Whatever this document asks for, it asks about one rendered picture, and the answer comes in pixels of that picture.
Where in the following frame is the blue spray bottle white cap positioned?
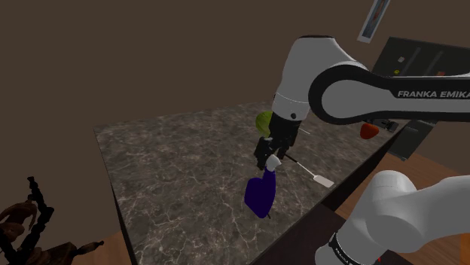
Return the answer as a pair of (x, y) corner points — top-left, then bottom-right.
(243, 154), (283, 220)

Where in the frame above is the white-framed wall picture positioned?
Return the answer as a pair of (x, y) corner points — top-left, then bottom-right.
(356, 0), (392, 44)

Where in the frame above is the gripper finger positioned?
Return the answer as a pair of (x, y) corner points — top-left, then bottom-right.
(254, 137), (276, 171)
(275, 145), (291, 161)

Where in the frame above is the yellow-green round vegetable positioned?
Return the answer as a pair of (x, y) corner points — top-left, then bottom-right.
(255, 111), (274, 138)

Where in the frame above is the red strawberry-shaped thing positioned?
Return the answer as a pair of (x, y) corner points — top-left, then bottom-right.
(359, 122), (380, 141)

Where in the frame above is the small black gadget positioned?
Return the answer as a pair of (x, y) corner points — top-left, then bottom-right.
(370, 118), (400, 133)

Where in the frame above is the black-handled white spatula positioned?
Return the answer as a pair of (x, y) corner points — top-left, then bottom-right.
(285, 154), (335, 189)

